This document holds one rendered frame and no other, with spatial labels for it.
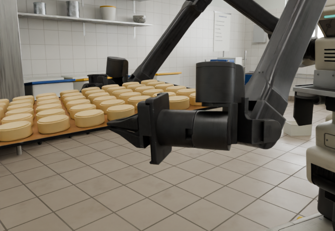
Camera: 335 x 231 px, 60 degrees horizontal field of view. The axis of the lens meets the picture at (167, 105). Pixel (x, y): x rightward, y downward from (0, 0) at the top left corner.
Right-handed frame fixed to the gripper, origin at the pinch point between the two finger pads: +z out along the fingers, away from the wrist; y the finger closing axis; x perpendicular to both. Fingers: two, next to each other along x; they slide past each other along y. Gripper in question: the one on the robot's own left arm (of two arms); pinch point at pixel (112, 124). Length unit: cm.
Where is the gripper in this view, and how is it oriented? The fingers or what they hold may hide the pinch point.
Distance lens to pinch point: 49.8
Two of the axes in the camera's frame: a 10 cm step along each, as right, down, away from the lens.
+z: -9.3, -0.2, 3.6
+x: 3.5, -2.1, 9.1
